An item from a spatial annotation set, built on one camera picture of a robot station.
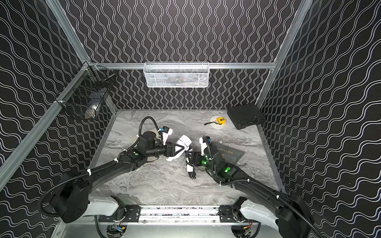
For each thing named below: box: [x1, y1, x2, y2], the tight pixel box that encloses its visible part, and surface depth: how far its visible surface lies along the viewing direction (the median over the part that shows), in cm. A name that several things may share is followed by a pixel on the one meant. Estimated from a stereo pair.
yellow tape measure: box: [216, 117, 227, 125], surface depth 113 cm
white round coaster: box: [209, 115, 227, 129], surface depth 113 cm
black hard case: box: [227, 104, 267, 130], surface depth 116 cm
